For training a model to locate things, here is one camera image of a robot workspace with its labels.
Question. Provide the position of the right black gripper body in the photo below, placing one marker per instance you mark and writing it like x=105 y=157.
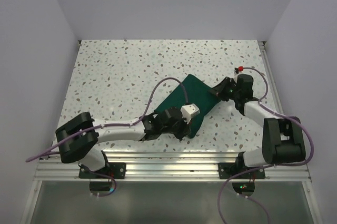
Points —
x=233 y=89

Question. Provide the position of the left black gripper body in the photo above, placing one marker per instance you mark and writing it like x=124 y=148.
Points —
x=181 y=123

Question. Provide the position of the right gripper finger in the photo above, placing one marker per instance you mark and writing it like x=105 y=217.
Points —
x=223 y=89
x=226 y=96

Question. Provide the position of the dark green surgical cloth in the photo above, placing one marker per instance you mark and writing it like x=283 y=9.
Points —
x=198 y=94

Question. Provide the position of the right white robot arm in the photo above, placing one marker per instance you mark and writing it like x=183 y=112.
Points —
x=282 y=139

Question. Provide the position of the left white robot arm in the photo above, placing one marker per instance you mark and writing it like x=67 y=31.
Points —
x=77 y=139

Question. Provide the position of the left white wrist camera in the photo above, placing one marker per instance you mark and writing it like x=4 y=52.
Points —
x=190 y=110

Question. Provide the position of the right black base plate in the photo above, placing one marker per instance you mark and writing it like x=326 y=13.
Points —
x=228 y=170

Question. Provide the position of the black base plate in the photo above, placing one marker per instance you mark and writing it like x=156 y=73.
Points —
x=116 y=170
x=228 y=170

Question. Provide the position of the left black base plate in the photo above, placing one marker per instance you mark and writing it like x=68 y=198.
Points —
x=116 y=170

